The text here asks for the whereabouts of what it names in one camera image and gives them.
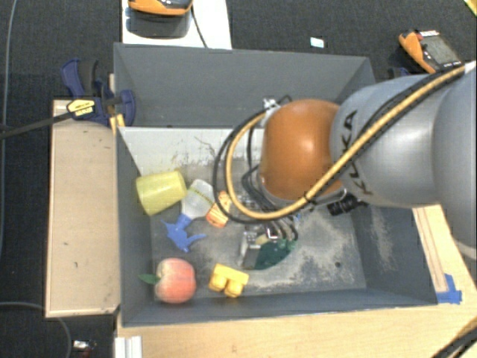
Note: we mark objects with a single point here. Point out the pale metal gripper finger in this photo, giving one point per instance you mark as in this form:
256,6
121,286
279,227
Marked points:
253,256
243,252

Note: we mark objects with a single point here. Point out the dark green flat thing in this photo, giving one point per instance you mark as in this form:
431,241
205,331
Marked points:
274,256

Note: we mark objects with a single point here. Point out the yellow toy brick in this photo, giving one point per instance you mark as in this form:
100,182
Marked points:
227,280

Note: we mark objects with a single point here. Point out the orange small packet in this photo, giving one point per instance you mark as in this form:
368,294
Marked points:
218,213

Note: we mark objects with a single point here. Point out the clear spray bottle blue trigger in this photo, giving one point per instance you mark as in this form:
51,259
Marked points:
195,200

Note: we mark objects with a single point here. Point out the toy peach with green leaf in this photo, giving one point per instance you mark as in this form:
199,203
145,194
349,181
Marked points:
176,280

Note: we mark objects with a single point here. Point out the yellow plastic cup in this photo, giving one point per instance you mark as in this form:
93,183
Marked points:
161,192

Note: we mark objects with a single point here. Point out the grey metal bin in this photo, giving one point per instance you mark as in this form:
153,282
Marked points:
186,88

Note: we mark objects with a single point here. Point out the pale wood board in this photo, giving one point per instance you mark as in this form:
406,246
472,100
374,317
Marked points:
83,215

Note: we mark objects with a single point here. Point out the black cylinder on white bracket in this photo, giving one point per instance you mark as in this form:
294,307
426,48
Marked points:
342,205

